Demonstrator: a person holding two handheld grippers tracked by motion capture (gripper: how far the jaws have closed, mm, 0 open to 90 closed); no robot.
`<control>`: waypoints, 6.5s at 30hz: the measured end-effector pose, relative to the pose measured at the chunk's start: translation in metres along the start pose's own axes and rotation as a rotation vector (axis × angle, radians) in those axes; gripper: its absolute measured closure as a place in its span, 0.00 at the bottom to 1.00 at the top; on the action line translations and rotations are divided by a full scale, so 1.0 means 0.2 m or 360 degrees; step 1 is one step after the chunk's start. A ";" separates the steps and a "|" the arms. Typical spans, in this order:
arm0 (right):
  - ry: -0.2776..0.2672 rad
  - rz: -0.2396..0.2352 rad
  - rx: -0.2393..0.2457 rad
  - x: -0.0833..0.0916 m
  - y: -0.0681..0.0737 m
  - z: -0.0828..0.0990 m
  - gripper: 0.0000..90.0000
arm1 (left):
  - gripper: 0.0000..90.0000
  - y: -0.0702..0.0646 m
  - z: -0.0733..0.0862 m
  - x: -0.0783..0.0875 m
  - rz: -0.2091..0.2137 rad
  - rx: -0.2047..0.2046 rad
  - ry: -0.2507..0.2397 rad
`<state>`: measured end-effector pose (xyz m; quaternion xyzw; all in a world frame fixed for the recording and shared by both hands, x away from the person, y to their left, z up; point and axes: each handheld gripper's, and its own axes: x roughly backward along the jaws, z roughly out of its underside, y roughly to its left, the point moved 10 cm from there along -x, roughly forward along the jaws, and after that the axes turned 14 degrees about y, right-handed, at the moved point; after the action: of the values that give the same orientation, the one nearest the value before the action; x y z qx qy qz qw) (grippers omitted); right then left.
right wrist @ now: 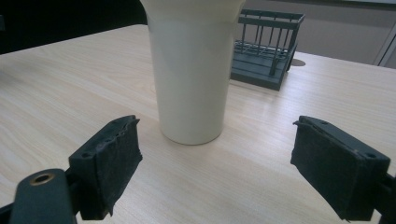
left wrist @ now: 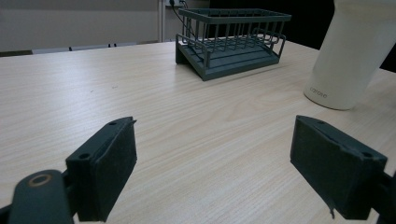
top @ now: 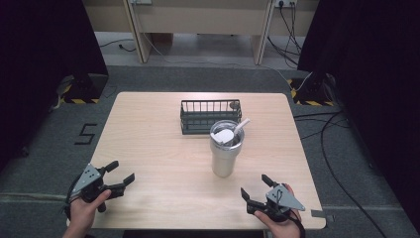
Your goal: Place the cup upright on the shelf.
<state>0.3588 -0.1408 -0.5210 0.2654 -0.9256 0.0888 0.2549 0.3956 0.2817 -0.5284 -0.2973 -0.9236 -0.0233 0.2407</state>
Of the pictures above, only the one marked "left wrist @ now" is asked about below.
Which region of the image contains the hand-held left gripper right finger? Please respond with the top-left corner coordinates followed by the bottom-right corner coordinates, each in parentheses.
top-left (290, 115), bottom-right (389, 220)

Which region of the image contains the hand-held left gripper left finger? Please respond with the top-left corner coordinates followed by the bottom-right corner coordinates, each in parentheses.
top-left (64, 116), bottom-right (138, 223)

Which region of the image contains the white cup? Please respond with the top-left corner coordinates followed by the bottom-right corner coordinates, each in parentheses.
top-left (303, 0), bottom-right (396, 111)

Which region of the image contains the dark green wire rack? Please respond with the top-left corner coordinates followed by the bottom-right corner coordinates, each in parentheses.
top-left (175, 7), bottom-right (292, 82)

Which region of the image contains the black cable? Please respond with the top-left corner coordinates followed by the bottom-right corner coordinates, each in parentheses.
top-left (168, 0), bottom-right (196, 37)

